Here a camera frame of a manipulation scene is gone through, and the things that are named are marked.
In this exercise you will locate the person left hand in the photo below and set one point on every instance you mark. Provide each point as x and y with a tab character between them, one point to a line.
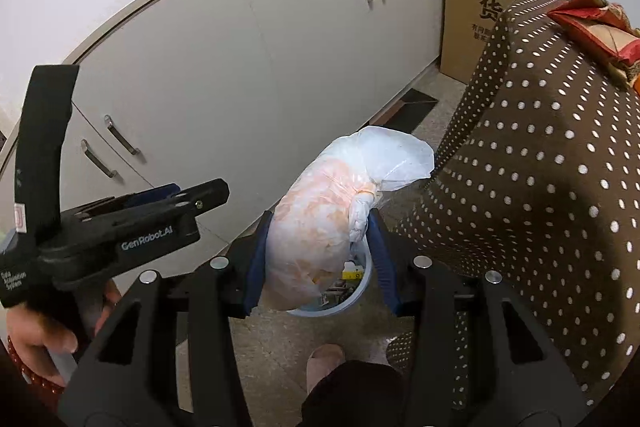
35	336

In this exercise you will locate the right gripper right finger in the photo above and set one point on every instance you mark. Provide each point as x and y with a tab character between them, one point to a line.
477	356

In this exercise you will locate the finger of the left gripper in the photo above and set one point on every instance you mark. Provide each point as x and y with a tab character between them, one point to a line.
191	201
135	199

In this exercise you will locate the pink slipper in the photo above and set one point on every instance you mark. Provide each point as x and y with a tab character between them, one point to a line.
322	362

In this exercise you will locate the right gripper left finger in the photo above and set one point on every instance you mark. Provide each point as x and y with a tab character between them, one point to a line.
165	355

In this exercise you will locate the white plastic bag with peels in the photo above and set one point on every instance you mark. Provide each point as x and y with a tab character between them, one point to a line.
326	210

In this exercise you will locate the white low cabinet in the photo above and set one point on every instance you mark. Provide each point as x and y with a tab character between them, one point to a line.
249	91

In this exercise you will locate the red gold snack bag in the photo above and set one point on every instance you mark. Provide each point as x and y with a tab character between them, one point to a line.
603	31

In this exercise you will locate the blue trash bin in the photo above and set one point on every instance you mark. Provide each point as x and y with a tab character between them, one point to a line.
346	290

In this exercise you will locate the brown polka dot tablecloth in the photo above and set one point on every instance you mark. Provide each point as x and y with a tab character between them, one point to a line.
537	177

